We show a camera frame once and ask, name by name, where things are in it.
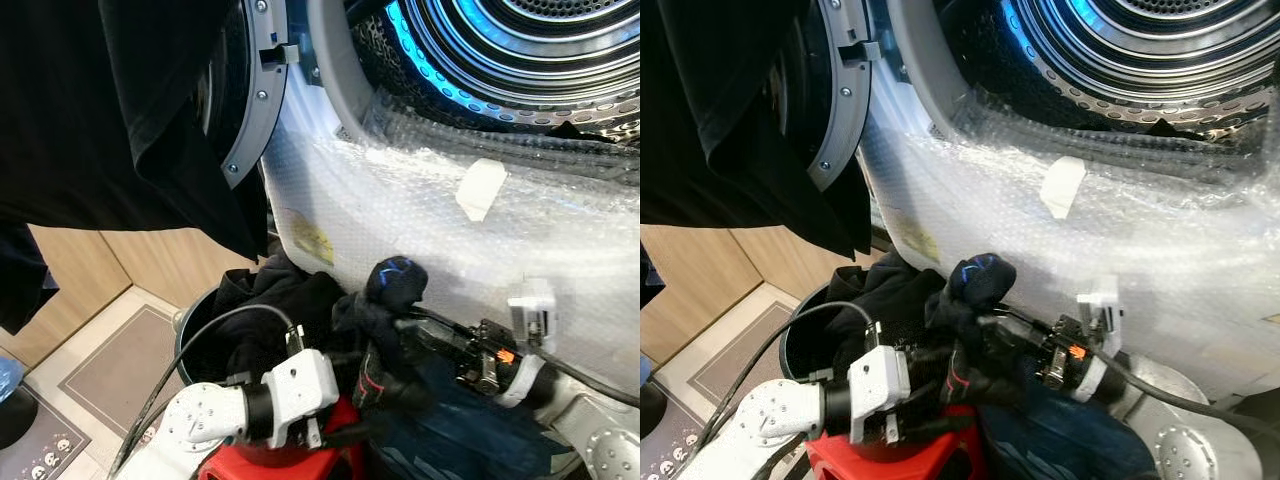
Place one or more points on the black gloved left gripper finger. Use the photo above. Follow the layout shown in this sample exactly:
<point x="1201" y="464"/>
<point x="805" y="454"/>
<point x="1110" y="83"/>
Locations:
<point x="385" y="380"/>
<point x="975" y="378"/>

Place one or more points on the black gloved right gripper finger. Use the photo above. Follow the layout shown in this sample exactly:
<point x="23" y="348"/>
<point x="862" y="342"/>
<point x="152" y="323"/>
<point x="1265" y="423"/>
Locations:
<point x="945" y="318"/>
<point x="365" y="322"/>
<point x="398" y="282"/>
<point x="982" y="282"/>

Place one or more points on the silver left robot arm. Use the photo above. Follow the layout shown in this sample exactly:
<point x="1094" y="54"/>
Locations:
<point x="200" y="420"/>
<point x="770" y="420"/>

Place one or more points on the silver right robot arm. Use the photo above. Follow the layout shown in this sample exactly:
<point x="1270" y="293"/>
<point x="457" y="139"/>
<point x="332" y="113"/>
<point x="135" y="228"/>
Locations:
<point x="590" y="430"/>
<point x="1170" y="430"/>

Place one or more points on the black clothes pile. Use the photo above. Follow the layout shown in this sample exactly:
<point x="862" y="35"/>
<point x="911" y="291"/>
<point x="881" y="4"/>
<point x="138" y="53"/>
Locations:
<point x="880" y="295"/>
<point x="275" y="300"/>

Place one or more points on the white front-load washing machine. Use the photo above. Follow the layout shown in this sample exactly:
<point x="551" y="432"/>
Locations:
<point x="300" y="115"/>
<point x="886" y="112"/>

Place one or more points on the clear bubble wrap sheet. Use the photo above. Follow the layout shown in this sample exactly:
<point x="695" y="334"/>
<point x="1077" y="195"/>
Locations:
<point x="1060" y="250"/>
<point x="450" y="245"/>

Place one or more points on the dark blue jeans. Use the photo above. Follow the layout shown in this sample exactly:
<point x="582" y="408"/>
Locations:
<point x="460" y="430"/>
<point x="1060" y="440"/>

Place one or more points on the yellow washer sticker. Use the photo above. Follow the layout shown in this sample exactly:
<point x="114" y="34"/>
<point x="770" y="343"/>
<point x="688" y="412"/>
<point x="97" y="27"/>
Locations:
<point x="915" y="240"/>
<point x="312" y="240"/>

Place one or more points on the white tape piece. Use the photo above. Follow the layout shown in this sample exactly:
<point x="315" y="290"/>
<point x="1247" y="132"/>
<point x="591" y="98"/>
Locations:
<point x="482" y="188"/>
<point x="1062" y="186"/>

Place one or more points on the dark round laundry basket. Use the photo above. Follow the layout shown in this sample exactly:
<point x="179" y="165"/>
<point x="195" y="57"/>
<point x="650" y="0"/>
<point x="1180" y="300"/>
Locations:
<point x="797" y="345"/>
<point x="195" y="335"/>

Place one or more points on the black round object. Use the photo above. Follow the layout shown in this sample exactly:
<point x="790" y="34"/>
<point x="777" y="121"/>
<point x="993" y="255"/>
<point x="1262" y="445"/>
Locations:
<point x="650" y="408"/>
<point x="15" y="420"/>

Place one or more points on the dark skull print mat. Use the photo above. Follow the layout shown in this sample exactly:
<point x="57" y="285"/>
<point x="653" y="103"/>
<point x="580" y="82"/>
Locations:
<point x="45" y="450"/>
<point x="665" y="462"/>

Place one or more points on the grey rubber door gasket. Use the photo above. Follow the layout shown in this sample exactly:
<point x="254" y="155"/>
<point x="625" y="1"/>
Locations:
<point x="335" y="65"/>
<point x="915" y="62"/>

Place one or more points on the grey round washer door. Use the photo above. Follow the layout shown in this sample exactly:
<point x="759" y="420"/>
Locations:
<point x="262" y="95"/>
<point x="846" y="100"/>

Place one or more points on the small black cloth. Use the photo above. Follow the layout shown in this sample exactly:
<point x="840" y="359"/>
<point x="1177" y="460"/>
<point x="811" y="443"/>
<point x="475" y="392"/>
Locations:
<point x="1165" y="128"/>
<point x="568" y="131"/>

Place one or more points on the perforated steel washer drum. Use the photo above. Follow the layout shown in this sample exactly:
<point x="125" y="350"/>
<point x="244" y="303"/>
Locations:
<point x="1150" y="50"/>
<point x="520" y="50"/>

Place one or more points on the large black hanging garment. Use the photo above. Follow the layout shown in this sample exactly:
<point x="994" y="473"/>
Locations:
<point x="90" y="110"/>
<point x="720" y="110"/>

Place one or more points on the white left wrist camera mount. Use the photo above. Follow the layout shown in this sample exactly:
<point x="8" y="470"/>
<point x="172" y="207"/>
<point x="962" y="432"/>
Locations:
<point x="880" y="385"/>
<point x="300" y="385"/>

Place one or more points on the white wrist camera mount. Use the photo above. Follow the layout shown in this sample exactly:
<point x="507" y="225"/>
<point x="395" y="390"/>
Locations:
<point x="300" y="385"/>
<point x="1100" y="300"/>
<point x="880" y="385"/>
<point x="532" y="305"/>

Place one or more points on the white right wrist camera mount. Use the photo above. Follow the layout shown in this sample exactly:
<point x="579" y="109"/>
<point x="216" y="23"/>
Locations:
<point x="532" y="305"/>
<point x="1100" y="300"/>

